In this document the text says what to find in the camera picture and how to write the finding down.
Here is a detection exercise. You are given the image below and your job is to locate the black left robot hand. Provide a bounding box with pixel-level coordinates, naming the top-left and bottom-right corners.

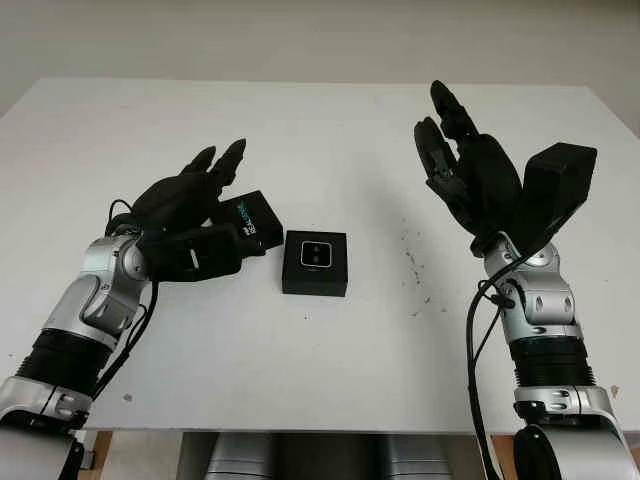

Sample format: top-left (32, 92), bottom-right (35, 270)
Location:
top-left (130, 138), bottom-right (247, 236)

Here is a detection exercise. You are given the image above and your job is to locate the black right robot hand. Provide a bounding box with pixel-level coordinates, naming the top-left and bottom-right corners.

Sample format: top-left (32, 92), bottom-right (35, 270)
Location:
top-left (413, 79), bottom-right (524, 251)

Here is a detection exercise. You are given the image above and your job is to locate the black printed box lid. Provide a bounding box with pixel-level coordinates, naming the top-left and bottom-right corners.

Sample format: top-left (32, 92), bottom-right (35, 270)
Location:
top-left (217, 190), bottom-right (285, 256)

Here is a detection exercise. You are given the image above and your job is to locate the small silver camera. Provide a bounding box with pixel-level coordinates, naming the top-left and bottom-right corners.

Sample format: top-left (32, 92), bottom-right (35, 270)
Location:
top-left (298, 240), bottom-right (334, 270)

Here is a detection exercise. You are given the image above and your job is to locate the black box base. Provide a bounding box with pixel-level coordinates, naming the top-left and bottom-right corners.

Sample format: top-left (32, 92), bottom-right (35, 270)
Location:
top-left (281, 230), bottom-right (350, 297)

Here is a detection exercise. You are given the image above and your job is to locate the grey robot torso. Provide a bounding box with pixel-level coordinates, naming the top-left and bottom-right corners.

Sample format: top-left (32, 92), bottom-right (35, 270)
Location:
top-left (207, 432), bottom-right (451, 480)

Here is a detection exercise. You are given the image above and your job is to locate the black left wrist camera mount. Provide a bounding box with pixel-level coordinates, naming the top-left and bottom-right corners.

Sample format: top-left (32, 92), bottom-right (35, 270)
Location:
top-left (137, 222), bottom-right (244, 284)

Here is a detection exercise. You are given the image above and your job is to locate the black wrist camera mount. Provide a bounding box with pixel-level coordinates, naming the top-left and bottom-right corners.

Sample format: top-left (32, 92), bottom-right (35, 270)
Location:
top-left (137, 222), bottom-right (244, 284)
top-left (504, 142), bottom-right (599, 251)

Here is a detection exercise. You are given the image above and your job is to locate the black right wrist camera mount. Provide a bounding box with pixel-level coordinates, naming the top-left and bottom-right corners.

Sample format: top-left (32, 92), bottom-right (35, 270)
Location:
top-left (504, 142), bottom-right (599, 251)

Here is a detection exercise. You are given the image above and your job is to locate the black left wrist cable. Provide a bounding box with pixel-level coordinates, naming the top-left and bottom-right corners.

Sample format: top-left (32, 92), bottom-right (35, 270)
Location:
top-left (92, 199), bottom-right (160, 401)

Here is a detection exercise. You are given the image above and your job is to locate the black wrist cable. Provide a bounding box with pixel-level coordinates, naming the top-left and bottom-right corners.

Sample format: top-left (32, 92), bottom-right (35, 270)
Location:
top-left (92, 199), bottom-right (160, 401)
top-left (465, 249), bottom-right (521, 480)

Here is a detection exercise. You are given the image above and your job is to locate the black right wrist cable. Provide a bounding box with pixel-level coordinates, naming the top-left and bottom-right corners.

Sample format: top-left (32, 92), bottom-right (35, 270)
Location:
top-left (465, 249), bottom-right (521, 480)

